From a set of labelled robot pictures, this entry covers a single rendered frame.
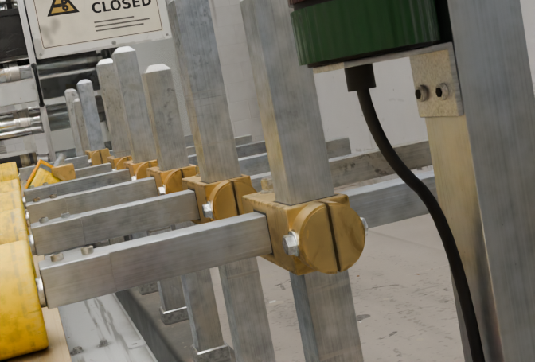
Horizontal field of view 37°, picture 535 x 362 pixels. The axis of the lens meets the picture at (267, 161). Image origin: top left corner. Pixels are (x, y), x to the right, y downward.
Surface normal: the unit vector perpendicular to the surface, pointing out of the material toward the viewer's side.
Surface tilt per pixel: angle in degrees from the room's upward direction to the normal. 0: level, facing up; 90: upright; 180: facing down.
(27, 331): 112
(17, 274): 56
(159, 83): 90
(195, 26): 90
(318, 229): 90
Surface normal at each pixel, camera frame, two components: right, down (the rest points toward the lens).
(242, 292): 0.30, 0.04
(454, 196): -0.93, 0.20
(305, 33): -0.85, 0.20
